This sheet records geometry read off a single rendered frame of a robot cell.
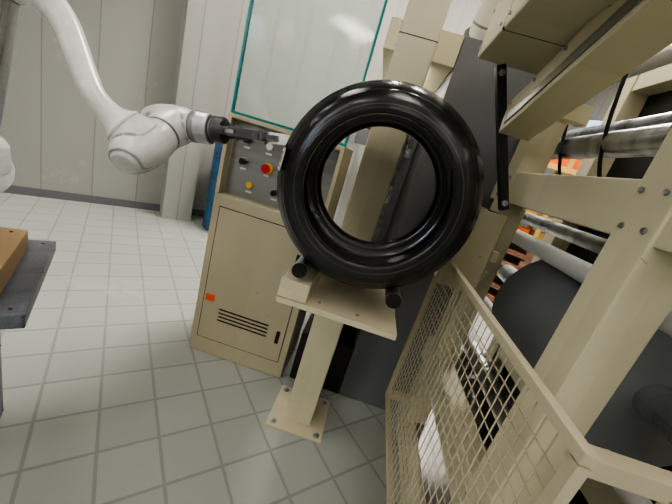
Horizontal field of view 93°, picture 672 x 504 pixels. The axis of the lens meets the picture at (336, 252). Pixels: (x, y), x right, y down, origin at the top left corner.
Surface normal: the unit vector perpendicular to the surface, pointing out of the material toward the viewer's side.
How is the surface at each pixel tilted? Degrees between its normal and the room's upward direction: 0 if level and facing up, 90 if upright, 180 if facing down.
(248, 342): 90
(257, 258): 90
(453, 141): 82
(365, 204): 90
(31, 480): 0
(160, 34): 90
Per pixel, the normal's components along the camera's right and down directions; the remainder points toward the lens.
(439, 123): -0.01, 0.13
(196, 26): 0.52, 0.40
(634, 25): -0.31, 0.95
